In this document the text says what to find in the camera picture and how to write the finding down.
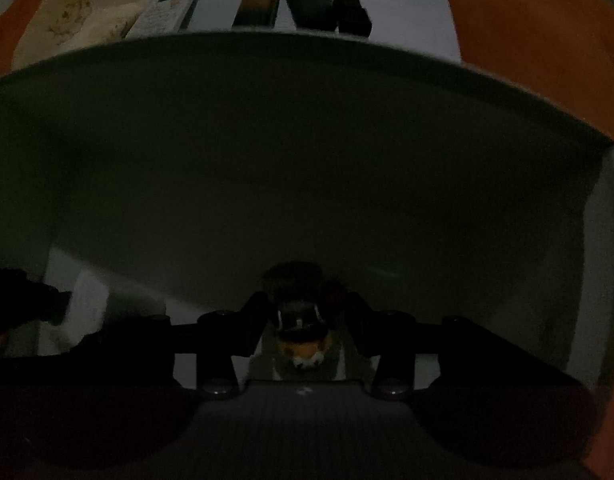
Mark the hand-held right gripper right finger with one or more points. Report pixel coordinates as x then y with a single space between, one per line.
348 310

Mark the orange desktop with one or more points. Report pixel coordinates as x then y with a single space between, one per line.
527 25

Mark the white storage box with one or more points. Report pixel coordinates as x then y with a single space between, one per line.
287 160

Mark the small orange black object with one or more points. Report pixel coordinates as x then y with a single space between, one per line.
303 342

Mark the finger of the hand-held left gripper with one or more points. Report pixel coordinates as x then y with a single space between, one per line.
32 300

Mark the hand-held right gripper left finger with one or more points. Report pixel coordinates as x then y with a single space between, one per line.
259 310

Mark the small black bottle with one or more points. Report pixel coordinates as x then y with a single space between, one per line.
352 15

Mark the beige crumpled cloth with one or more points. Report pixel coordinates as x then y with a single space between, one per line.
77 15

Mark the white remote control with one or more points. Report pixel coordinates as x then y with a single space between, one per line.
159 12

